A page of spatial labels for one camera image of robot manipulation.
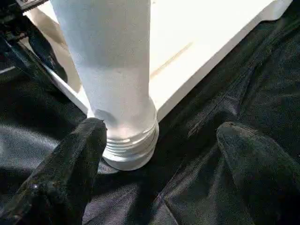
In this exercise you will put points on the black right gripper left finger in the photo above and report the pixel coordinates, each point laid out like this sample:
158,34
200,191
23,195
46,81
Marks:
56,183

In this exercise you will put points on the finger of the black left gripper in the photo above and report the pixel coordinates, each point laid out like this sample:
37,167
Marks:
49,56
23,61

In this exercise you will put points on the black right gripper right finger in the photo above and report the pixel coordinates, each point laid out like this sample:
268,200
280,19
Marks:
262,178

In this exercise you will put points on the white plastic table leg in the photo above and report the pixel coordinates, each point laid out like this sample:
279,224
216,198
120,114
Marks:
117,84

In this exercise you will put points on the white plastic table top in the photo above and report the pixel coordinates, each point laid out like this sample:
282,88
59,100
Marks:
206,37

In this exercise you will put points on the black table mat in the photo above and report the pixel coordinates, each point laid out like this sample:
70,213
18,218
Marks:
211,93

